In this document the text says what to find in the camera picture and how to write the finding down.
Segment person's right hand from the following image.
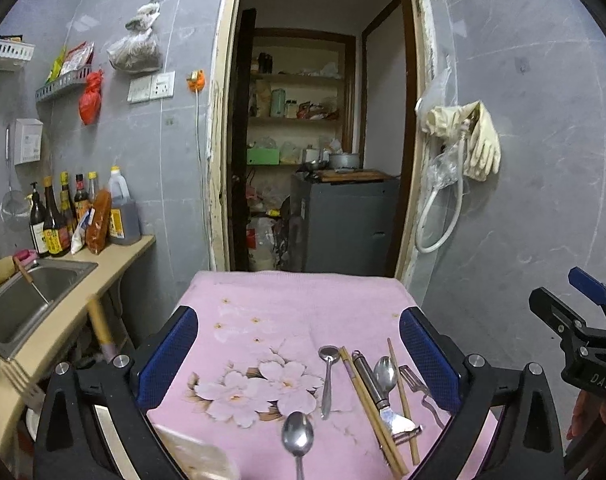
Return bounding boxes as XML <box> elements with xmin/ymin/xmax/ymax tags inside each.
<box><xmin>567</xmin><ymin>388</ymin><xmax>606</xmax><ymax>442</ymax></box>

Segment wooden handled brush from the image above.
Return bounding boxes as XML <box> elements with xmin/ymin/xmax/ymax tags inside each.
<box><xmin>15</xmin><ymin>260</ymin><xmax>52</xmax><ymax>306</ymax></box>

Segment yellow capped sauce bottle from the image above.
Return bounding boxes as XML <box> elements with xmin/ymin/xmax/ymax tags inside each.
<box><xmin>59</xmin><ymin>171</ymin><xmax>79</xmax><ymax>241</ymax></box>

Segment stainless steel sink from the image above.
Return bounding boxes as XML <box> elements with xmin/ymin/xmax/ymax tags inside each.
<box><xmin>0</xmin><ymin>257</ymin><xmax>99</xmax><ymax>361</ymax></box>

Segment white blue packet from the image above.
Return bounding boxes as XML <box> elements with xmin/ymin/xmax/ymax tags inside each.
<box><xmin>71</xmin><ymin>208</ymin><xmax>94</xmax><ymax>255</ymax></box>

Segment metal mesh strainer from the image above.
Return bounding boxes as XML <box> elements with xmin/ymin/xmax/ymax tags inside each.
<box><xmin>0</xmin><ymin>125</ymin><xmax>32</xmax><ymax>221</ymax></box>

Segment orange spice packet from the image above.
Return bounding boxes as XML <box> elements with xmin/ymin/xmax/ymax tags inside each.
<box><xmin>85</xmin><ymin>190</ymin><xmax>113</xmax><ymax>255</ymax></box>

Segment wooden cutting board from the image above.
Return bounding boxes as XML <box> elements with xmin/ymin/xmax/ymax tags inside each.
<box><xmin>315</xmin><ymin>169</ymin><xmax>394</xmax><ymax>184</ymax></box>

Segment medium metal spoon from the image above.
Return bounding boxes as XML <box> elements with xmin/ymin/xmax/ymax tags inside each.
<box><xmin>373</xmin><ymin>355</ymin><xmax>398</xmax><ymax>403</ymax></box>

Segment grey metal cabinet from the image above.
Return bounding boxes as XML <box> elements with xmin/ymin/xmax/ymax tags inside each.
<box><xmin>292</xmin><ymin>172</ymin><xmax>402</xmax><ymax>277</ymax></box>

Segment pink floral towel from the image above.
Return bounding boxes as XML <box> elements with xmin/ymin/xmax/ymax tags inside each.
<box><xmin>148</xmin><ymin>270</ymin><xmax>500</xmax><ymax>480</ymax></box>

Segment hanging bag of dried goods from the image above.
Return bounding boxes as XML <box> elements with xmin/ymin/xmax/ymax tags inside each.
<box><xmin>107</xmin><ymin>2</ymin><xmax>164</xmax><ymax>74</ymax></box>

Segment purple banded wooden chopstick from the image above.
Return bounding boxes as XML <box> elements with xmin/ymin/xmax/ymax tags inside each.
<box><xmin>86</xmin><ymin>296</ymin><xmax>118</xmax><ymax>363</ymax></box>
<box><xmin>339</xmin><ymin>347</ymin><xmax>400</xmax><ymax>479</ymax></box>

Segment dark wooden door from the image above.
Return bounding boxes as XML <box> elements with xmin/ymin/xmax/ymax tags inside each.
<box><xmin>228</xmin><ymin>7</ymin><xmax>258</xmax><ymax>272</ymax></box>

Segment red labelled dark sauce bottle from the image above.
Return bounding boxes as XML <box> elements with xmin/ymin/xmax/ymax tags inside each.
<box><xmin>74</xmin><ymin>174</ymin><xmax>92</xmax><ymax>217</ymax></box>

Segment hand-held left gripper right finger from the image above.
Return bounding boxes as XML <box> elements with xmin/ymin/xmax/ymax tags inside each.
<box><xmin>399</xmin><ymin>306</ymin><xmax>566</xmax><ymax>480</ymax></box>

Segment large metal spoon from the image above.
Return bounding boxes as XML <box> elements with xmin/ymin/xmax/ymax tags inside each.
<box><xmin>281</xmin><ymin>411</ymin><xmax>316</xmax><ymax>480</ymax></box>

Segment white wall box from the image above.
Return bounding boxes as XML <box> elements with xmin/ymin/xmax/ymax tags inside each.
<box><xmin>14</xmin><ymin>118</ymin><xmax>44</xmax><ymax>166</ymax></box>

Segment white wall switch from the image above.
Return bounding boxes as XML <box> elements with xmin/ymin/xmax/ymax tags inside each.
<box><xmin>128</xmin><ymin>76</ymin><xmax>154</xmax><ymax>105</ymax></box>

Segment yellow green seasoning packet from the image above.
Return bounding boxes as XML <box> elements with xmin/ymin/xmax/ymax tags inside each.
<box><xmin>46</xmin><ymin>47</ymin><xmax>66</xmax><ymax>84</ymax></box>

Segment cream rubber gloves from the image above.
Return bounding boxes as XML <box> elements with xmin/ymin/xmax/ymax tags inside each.
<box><xmin>425</xmin><ymin>101</ymin><xmax>502</xmax><ymax>182</ymax></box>

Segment green box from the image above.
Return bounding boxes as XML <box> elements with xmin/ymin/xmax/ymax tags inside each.
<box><xmin>247</xmin><ymin>147</ymin><xmax>282</xmax><ymax>166</ymax></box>

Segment clear hanging plastic bag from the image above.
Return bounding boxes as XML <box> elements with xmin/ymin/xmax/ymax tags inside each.
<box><xmin>425</xmin><ymin>55</ymin><xmax>466</xmax><ymax>197</ymax></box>

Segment small metal spoon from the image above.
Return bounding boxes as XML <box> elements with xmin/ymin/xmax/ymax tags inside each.
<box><xmin>318</xmin><ymin>345</ymin><xmax>340</xmax><ymax>420</ymax></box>

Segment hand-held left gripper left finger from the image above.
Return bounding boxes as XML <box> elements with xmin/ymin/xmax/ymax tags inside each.
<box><xmin>33</xmin><ymin>305</ymin><xmax>198</xmax><ymax>480</ymax></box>

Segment white hose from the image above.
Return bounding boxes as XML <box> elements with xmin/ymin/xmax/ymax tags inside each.
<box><xmin>415</xmin><ymin>120</ymin><xmax>472</xmax><ymax>255</ymax></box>

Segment door frame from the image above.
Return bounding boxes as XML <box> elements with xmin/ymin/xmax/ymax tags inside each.
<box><xmin>208</xmin><ymin>0</ymin><xmax>436</xmax><ymax>297</ymax></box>

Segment dark pump bottle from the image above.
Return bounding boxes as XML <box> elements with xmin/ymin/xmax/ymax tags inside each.
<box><xmin>29</xmin><ymin>181</ymin><xmax>52</xmax><ymax>257</ymax></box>

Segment large dark liquid jug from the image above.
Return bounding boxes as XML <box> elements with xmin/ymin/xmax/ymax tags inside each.
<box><xmin>107</xmin><ymin>166</ymin><xmax>142</xmax><ymax>246</ymax></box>

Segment metal pot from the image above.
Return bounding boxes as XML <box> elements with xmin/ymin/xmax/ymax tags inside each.
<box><xmin>328</xmin><ymin>152</ymin><xmax>362</xmax><ymax>171</ymax></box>

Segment white wall socket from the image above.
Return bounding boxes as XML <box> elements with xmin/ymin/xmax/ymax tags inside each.
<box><xmin>151</xmin><ymin>70</ymin><xmax>176</xmax><ymax>100</ymax></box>

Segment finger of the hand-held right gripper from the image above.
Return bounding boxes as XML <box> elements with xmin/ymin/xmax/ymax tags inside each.
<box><xmin>529</xmin><ymin>287</ymin><xmax>600</xmax><ymax>343</ymax></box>
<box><xmin>569</xmin><ymin>266</ymin><xmax>606</xmax><ymax>323</ymax></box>

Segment pantry shelving unit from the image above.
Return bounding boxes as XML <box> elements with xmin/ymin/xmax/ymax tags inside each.
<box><xmin>248</xmin><ymin>30</ymin><xmax>356</xmax><ymax>167</ymax></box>

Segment white power cable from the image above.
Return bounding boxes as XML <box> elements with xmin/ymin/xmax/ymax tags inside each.
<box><xmin>195</xmin><ymin>90</ymin><xmax>220</xmax><ymax>271</ymax></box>

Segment metal fork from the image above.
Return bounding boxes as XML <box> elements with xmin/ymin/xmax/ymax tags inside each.
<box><xmin>399</xmin><ymin>365</ymin><xmax>448</xmax><ymax>430</ymax></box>
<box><xmin>3</xmin><ymin>357</ymin><xmax>44</xmax><ymax>408</ymax></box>

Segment red seasoning packets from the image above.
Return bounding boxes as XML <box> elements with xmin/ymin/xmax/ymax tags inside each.
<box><xmin>60</xmin><ymin>41</ymin><xmax>95</xmax><ymax>74</ymax></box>

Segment red plastic bag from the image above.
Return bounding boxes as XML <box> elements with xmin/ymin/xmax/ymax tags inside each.
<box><xmin>79</xmin><ymin>70</ymin><xmax>106</xmax><ymax>126</ymax></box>

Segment thin wooden chopstick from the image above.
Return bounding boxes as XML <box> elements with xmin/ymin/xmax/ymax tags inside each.
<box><xmin>387</xmin><ymin>337</ymin><xmax>421</xmax><ymax>465</ymax></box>

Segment grey perforated wall shelf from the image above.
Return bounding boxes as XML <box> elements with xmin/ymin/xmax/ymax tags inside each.
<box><xmin>35</xmin><ymin>66</ymin><xmax>93</xmax><ymax>104</ymax></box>

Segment metal peeler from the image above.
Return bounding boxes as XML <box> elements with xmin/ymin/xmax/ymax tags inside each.
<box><xmin>352</xmin><ymin>351</ymin><xmax>424</xmax><ymax>444</ymax></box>

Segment white basket wall shelf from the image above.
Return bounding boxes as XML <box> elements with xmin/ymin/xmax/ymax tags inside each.
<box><xmin>0</xmin><ymin>35</ymin><xmax>36</xmax><ymax>72</ymax></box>

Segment soy sauce bottle yellow label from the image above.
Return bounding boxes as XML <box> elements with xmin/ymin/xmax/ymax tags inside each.
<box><xmin>42</xmin><ymin>176</ymin><xmax>72</xmax><ymax>257</ymax></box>

